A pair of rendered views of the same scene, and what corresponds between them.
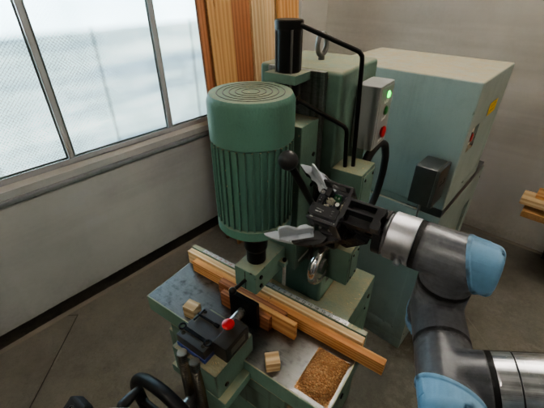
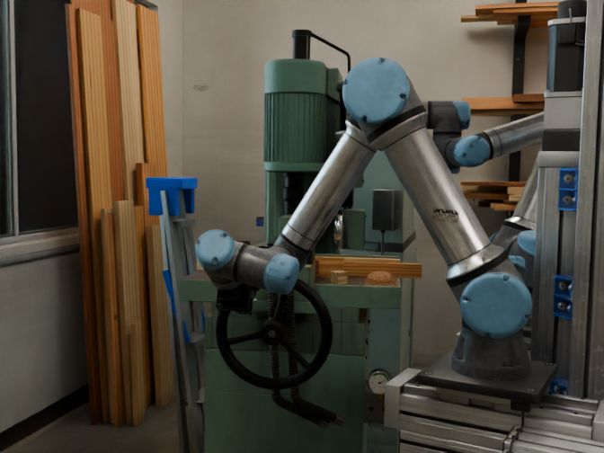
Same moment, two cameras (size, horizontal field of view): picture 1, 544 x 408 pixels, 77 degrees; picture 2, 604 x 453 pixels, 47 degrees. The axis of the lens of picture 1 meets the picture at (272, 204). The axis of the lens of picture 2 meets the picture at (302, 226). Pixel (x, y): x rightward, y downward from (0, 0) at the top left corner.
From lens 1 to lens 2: 1.52 m
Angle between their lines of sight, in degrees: 38
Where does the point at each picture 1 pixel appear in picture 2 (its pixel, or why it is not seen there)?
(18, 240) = not seen: outside the picture
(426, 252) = (436, 108)
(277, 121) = (323, 74)
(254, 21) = (124, 111)
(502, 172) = (430, 280)
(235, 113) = (301, 64)
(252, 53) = (122, 149)
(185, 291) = not seen: hidden behind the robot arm
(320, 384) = (384, 275)
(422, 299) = (440, 140)
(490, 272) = (466, 106)
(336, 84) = (333, 75)
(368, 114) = not seen: hidden behind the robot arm
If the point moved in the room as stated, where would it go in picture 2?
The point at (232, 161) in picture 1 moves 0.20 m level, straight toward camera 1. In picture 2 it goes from (296, 101) to (341, 95)
